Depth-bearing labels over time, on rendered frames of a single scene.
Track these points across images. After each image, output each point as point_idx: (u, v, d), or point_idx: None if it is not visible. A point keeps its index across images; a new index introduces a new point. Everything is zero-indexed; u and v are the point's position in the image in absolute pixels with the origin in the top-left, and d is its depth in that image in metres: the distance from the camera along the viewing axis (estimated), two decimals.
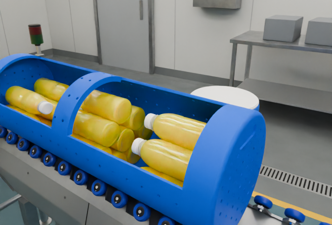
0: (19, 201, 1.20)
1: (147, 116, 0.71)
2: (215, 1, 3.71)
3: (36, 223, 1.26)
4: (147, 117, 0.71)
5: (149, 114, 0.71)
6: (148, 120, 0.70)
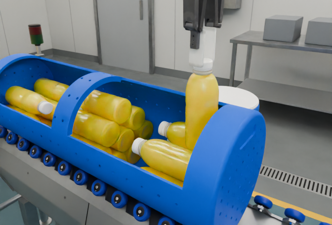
0: (19, 201, 1.20)
1: (208, 64, 0.56)
2: None
3: (36, 223, 1.26)
4: (207, 65, 0.56)
5: (210, 64, 0.56)
6: (203, 69, 0.56)
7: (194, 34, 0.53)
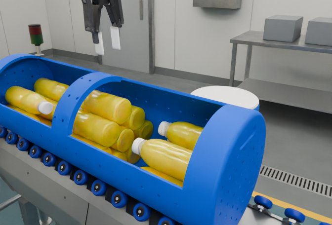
0: (19, 201, 1.20)
1: None
2: (215, 1, 3.71)
3: (36, 223, 1.26)
4: None
5: None
6: None
7: (94, 34, 0.83)
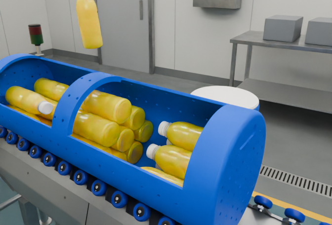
0: (19, 201, 1.20)
1: None
2: (215, 1, 3.71)
3: (36, 223, 1.26)
4: None
5: None
6: None
7: None
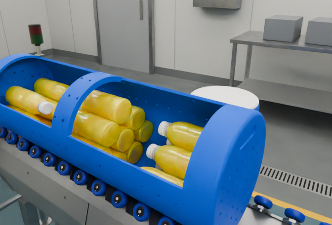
0: (19, 201, 1.20)
1: None
2: (215, 1, 3.71)
3: (36, 223, 1.26)
4: None
5: None
6: None
7: None
